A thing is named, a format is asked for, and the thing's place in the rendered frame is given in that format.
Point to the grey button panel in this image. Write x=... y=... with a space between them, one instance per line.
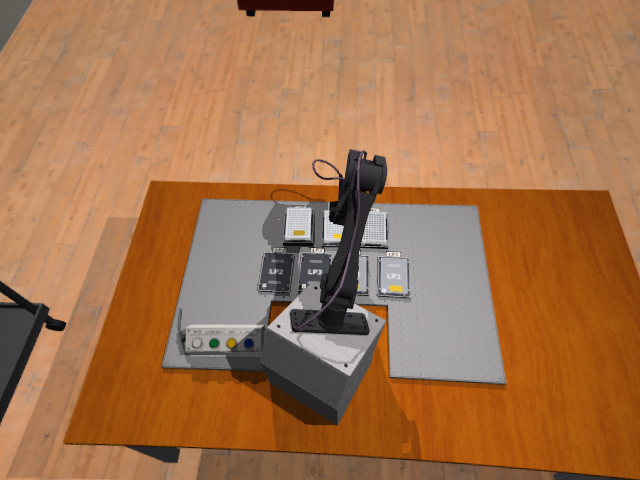
x=214 y=341

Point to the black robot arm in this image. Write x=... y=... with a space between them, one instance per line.
x=330 y=321

